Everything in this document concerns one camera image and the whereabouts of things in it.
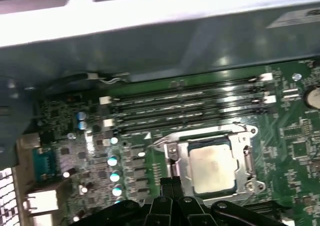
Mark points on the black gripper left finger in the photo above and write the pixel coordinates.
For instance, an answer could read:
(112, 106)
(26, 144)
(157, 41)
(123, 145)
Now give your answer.
(160, 211)

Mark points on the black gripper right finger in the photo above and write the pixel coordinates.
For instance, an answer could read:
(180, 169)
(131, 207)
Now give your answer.
(192, 213)

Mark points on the silver CPU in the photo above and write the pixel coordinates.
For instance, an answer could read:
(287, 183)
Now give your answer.
(212, 168)

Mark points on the metal socket cover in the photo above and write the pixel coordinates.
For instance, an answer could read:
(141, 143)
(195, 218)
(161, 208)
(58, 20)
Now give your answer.
(178, 152)

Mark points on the CPU socket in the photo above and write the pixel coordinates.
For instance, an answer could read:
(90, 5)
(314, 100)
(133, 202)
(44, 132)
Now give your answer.
(172, 173)

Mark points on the black RAM slot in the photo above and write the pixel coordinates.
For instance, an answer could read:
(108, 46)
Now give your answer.
(160, 126)
(175, 113)
(175, 102)
(175, 91)

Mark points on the silver capacitor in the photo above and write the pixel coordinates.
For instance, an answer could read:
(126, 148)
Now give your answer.
(117, 191)
(83, 125)
(114, 140)
(81, 116)
(112, 161)
(115, 177)
(66, 174)

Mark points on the green motherboard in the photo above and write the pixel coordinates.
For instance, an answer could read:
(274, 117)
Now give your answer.
(287, 161)

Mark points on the silver port connector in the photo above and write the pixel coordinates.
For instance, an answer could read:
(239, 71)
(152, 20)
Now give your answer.
(42, 202)
(28, 141)

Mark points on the blue port connector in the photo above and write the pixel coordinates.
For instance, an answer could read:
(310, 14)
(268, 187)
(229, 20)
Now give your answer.
(45, 164)

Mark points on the black PC case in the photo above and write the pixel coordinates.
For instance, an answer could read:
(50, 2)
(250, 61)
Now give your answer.
(150, 48)

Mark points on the silver coin battery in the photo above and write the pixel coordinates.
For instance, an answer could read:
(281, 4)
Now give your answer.
(313, 97)

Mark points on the white case label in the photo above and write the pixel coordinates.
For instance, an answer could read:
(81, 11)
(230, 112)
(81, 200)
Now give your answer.
(295, 18)

